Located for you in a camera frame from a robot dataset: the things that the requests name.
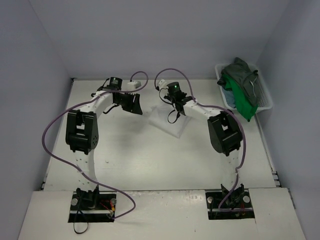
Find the white t-shirt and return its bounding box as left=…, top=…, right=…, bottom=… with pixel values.
left=148, top=103, right=191, bottom=139

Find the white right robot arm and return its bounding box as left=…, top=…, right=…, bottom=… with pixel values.
left=164, top=82, right=243, bottom=206

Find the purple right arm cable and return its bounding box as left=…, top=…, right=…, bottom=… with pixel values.
left=154, top=68, right=247, bottom=211

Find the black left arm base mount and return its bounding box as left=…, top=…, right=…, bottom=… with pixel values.
left=68, top=191, right=117, bottom=223

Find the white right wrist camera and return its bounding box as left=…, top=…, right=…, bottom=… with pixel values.
left=157, top=79, right=167, bottom=88

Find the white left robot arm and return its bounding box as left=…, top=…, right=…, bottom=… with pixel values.
left=65, top=77, right=143, bottom=210

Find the green t-shirt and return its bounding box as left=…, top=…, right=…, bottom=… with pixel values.
left=223, top=77, right=258, bottom=122

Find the light blue t-shirt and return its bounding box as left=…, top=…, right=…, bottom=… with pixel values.
left=222, top=88, right=236, bottom=109

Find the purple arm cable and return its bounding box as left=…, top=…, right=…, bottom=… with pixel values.
left=154, top=68, right=247, bottom=211
left=41, top=71, right=149, bottom=222

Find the grey t-shirt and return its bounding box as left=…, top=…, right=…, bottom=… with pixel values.
left=217, top=57, right=261, bottom=107

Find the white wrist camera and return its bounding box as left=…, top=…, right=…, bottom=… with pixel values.
left=126, top=80, right=142, bottom=91
left=157, top=79, right=167, bottom=88

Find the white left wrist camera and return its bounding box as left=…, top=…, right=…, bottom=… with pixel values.
left=126, top=80, right=142, bottom=91

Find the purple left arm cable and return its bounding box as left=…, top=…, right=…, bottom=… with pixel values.
left=41, top=71, right=149, bottom=222

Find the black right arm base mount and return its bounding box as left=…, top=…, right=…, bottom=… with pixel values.
left=205, top=188, right=255, bottom=221

